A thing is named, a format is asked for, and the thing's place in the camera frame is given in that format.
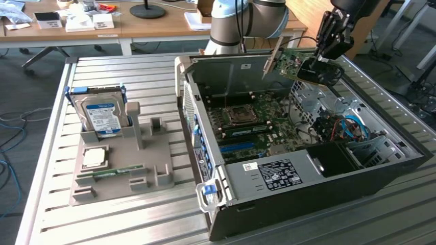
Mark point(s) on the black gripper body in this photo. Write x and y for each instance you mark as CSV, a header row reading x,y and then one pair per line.
x,y
353,9

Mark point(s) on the green graphics card black cooler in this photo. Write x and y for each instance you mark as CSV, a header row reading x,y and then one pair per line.
x,y
289,61

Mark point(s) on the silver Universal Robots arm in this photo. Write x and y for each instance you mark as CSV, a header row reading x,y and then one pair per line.
x,y
230,23

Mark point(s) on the wooden desk side panel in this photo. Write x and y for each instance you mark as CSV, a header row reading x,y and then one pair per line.
x,y
368,33

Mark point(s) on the green motherboard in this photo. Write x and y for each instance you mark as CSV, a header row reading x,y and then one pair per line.
x,y
272,120

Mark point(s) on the brown cardboard box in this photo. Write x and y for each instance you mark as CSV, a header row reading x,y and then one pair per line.
x,y
204,9

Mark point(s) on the stack of white papers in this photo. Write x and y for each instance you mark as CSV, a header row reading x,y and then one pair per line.
x,y
196,21

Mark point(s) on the CPU socket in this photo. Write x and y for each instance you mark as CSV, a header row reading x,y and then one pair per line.
x,y
241,112

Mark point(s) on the green RAM stick installed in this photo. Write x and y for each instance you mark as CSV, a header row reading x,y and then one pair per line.
x,y
246,130

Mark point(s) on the blue expansion slot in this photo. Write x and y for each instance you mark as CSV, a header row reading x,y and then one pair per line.
x,y
236,147

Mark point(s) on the black round lamp base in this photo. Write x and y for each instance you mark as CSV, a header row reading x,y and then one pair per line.
x,y
148,11

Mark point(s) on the open black PC case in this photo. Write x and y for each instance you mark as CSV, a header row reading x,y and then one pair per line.
x,y
340,183

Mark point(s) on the grey power supply unit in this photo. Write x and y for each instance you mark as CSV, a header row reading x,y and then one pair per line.
x,y
272,176

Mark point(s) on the small white labelled box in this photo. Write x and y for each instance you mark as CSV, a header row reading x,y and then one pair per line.
x,y
102,21

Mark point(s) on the white foam box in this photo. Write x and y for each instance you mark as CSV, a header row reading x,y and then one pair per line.
x,y
78,23

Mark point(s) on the grey parts rack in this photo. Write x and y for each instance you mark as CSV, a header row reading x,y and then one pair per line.
x,y
146,163

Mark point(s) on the hard disk blue caddy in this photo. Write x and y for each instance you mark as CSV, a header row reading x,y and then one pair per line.
x,y
98,112

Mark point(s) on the white box black inside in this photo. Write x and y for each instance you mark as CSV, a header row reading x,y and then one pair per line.
x,y
48,20

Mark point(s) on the green RAM stick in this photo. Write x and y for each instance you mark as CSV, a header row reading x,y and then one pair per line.
x,y
108,171

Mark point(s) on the silver CPU chip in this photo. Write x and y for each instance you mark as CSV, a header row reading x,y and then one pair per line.
x,y
93,157

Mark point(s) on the white paper label card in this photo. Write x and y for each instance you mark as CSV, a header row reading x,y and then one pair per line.
x,y
17,26

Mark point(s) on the clear plastic bag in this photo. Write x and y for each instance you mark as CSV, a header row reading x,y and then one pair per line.
x,y
14,12

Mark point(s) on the wooden desk white frame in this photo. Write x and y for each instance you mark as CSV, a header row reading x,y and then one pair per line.
x,y
142,25

